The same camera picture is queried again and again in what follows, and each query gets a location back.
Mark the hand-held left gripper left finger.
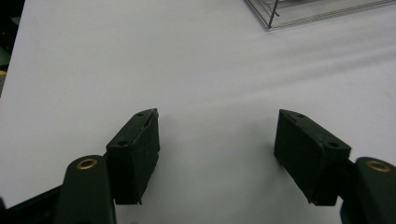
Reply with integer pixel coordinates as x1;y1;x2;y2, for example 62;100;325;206
106;107;161;205

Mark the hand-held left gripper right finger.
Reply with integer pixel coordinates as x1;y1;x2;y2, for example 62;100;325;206
273;108;352;207

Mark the clear acrylic box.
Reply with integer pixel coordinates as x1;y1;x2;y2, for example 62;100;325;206
243;0;396;32

